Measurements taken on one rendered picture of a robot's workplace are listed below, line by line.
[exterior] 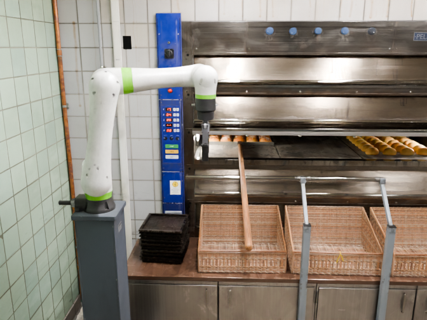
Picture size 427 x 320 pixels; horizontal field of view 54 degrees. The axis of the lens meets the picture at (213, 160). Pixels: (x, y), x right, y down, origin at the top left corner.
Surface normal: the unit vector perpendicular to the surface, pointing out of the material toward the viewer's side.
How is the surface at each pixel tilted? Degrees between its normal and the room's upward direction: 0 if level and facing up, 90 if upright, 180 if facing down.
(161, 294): 90
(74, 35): 90
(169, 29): 90
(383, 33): 90
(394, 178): 70
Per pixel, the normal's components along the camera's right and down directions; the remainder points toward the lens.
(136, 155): -0.04, 0.26
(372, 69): 0.00, -0.09
